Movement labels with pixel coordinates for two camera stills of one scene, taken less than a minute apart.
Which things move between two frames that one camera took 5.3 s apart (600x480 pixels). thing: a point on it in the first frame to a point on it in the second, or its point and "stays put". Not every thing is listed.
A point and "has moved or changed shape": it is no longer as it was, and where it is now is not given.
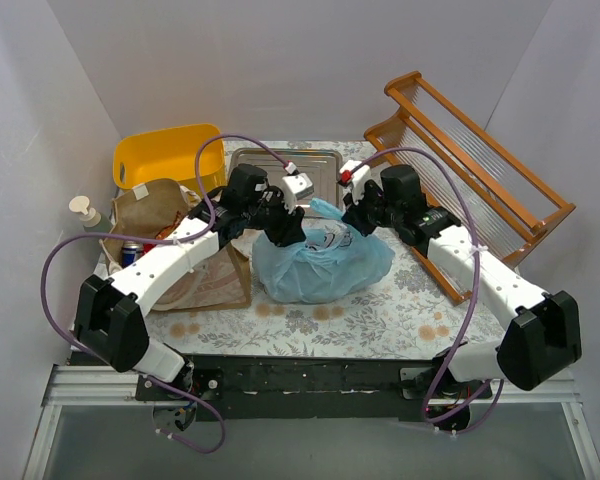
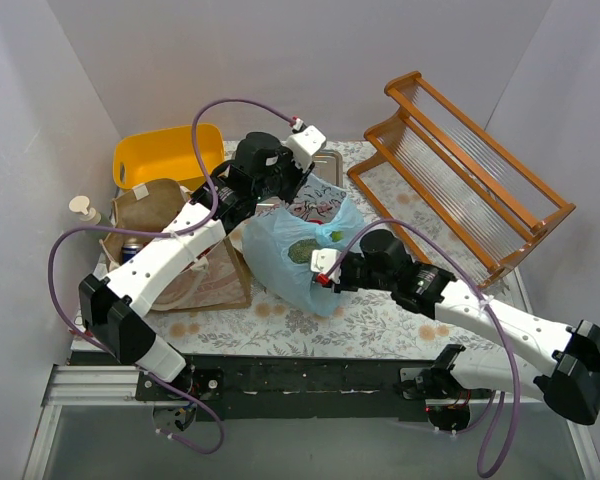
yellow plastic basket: [170, 153] stays put
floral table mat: [413, 313] stays put
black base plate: [316, 388] stays put
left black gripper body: [284, 226] to [290, 181]
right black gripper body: [359, 218] to [343, 279]
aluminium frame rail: [110, 386] stays put
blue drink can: [131, 251] stays put
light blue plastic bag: [332, 261] has moved or changed shape
